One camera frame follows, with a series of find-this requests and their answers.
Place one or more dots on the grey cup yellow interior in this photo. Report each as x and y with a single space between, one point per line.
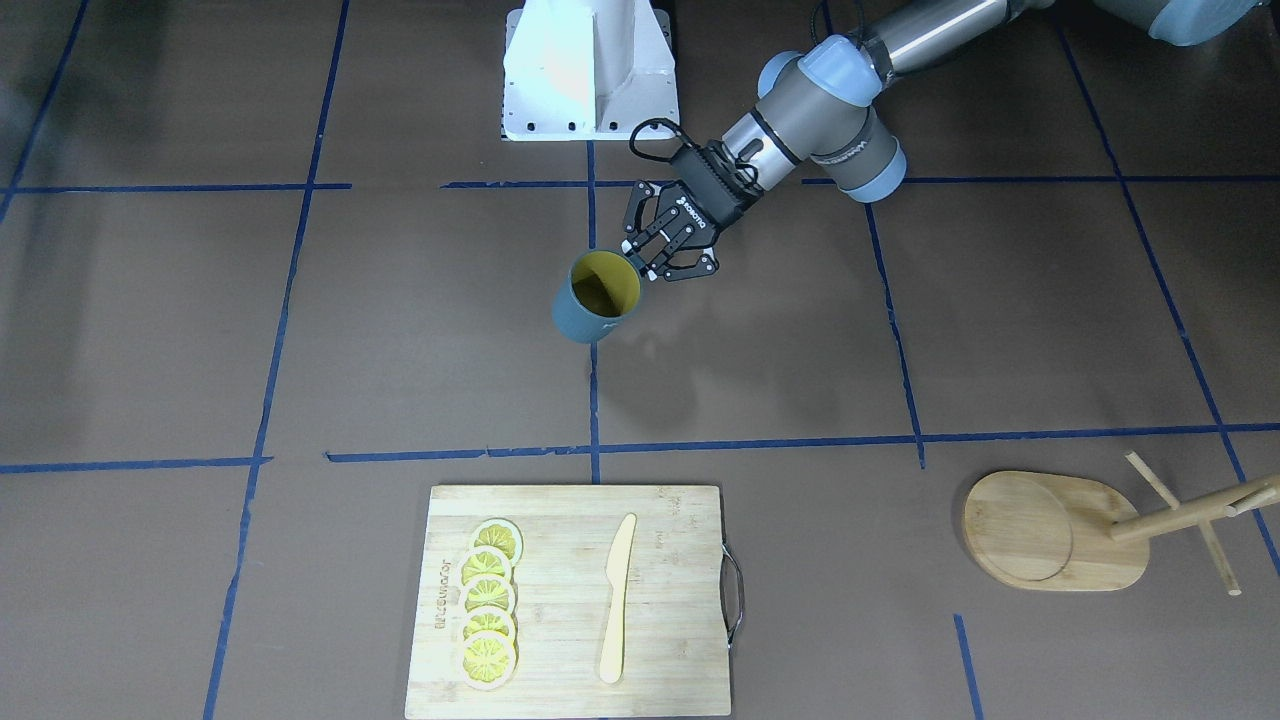
600 289

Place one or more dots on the yellow plastic knife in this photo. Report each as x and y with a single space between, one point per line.
612 657

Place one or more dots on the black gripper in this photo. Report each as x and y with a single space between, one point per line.
716 203

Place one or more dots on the wooden cup storage rack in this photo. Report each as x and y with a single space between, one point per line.
1050 532

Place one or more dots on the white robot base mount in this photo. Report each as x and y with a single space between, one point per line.
588 71

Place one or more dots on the bamboo cutting board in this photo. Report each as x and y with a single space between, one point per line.
677 644

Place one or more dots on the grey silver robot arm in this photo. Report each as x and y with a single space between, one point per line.
815 106

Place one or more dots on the lemon slice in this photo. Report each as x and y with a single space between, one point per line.
502 534
489 619
489 590
488 660
485 561

